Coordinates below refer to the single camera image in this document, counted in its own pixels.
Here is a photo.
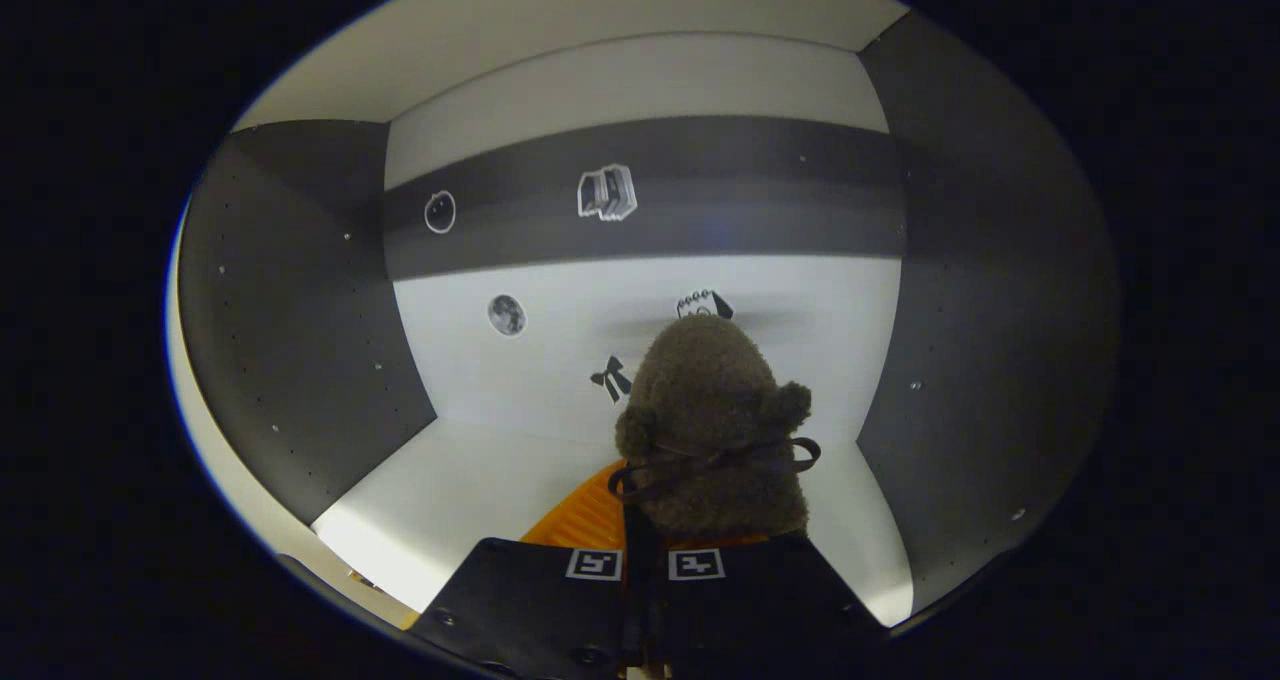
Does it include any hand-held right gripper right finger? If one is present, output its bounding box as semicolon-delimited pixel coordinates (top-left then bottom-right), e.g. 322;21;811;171
648;530;893;680

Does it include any brown fuzzy shoe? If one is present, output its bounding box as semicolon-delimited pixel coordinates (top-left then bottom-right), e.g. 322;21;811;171
612;313;823;551

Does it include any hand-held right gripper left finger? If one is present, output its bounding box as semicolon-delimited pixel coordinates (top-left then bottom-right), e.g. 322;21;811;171
410;458;643;680

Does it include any grey shoe cabinet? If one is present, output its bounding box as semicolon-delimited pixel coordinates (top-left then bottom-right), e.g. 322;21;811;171
170;0;1121;651

